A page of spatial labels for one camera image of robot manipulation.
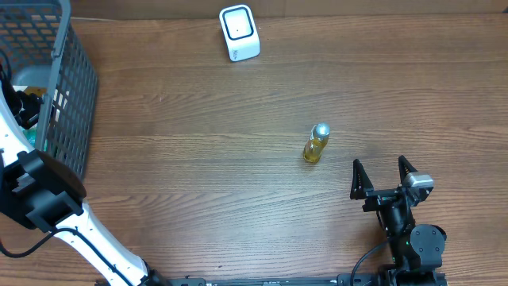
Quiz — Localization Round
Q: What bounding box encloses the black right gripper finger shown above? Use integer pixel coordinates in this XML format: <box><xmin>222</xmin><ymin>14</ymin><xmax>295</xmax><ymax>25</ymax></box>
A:
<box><xmin>350</xmin><ymin>159</ymin><xmax>374</xmax><ymax>200</ymax></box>
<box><xmin>398</xmin><ymin>155</ymin><xmax>417</xmax><ymax>185</ymax></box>

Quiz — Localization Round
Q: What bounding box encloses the yellow oil glass bottle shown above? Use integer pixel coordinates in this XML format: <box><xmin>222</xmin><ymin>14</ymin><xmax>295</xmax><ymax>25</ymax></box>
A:
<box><xmin>303</xmin><ymin>122</ymin><xmax>330</xmax><ymax>164</ymax></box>

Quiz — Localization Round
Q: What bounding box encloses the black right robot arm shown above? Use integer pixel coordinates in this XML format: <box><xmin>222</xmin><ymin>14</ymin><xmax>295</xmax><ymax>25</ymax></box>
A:
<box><xmin>350</xmin><ymin>156</ymin><xmax>447</xmax><ymax>273</ymax></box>

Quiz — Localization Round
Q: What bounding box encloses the white barcode scanner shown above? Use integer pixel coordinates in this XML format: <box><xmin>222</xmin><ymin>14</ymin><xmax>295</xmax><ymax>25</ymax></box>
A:
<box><xmin>218</xmin><ymin>4</ymin><xmax>260</xmax><ymax>62</ymax></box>

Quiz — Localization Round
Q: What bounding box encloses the brown Pantree snack pouch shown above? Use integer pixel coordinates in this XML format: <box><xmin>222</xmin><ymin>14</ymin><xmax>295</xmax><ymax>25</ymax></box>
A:
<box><xmin>14</xmin><ymin>86</ymin><xmax>70</xmax><ymax>122</ymax></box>

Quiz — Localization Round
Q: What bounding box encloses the green wet wipes pack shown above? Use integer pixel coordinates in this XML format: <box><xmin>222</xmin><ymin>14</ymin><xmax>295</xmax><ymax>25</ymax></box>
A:
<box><xmin>22</xmin><ymin>125</ymin><xmax>48</xmax><ymax>152</ymax></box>

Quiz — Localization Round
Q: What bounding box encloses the grey plastic basket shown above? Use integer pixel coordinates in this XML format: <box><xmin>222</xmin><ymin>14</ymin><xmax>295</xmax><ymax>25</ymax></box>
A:
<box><xmin>1</xmin><ymin>0</ymin><xmax>98</xmax><ymax>177</ymax></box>

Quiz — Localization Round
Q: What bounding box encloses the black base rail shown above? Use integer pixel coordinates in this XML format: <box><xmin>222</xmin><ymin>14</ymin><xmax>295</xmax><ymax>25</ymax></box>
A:
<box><xmin>141</xmin><ymin>273</ymin><xmax>448</xmax><ymax>286</ymax></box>

